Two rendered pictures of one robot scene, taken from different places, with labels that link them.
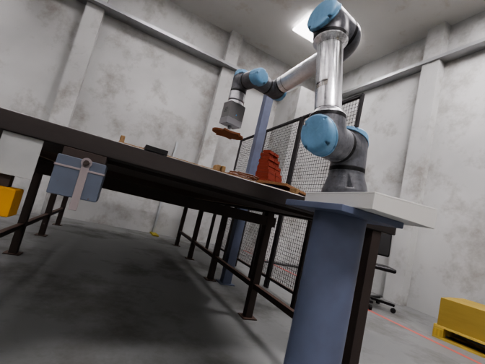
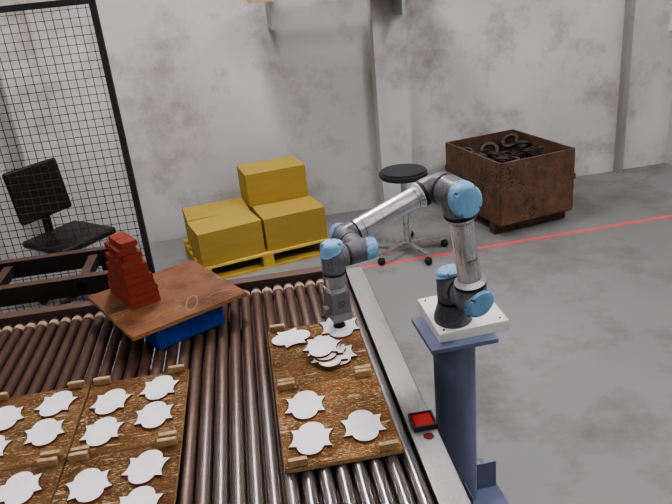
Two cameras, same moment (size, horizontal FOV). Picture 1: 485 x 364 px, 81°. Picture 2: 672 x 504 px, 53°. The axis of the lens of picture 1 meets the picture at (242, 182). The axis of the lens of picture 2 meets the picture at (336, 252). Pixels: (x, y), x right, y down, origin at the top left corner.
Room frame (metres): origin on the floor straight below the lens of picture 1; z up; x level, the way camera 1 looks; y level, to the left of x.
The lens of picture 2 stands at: (0.71, 2.02, 2.25)
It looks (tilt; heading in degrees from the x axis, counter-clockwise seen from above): 23 degrees down; 287
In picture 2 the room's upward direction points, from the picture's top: 6 degrees counter-clockwise
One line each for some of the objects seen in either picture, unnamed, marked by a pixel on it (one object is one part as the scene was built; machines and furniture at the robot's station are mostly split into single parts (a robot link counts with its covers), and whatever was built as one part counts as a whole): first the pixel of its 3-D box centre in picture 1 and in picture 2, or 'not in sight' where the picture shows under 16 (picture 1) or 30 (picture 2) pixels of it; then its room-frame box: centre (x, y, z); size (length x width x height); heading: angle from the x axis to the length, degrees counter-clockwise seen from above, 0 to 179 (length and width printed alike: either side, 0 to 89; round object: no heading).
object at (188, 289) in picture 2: (272, 188); (166, 295); (2.14, -0.23, 1.03); 0.50 x 0.50 x 0.02; 52
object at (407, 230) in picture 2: not in sight; (408, 211); (1.57, -3.06, 0.35); 0.67 x 0.64 x 0.71; 112
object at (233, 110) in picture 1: (232, 114); (333, 301); (1.30, 0.12, 1.23); 0.10 x 0.09 x 0.16; 37
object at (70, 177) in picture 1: (79, 180); not in sight; (0.90, 0.50, 0.77); 0.14 x 0.11 x 0.18; 113
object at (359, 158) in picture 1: (348, 149); (452, 282); (0.95, -0.33, 1.08); 0.13 x 0.12 x 0.14; 129
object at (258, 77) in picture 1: (257, 80); (358, 248); (1.22, 0.04, 1.38); 0.11 x 0.11 x 0.08; 39
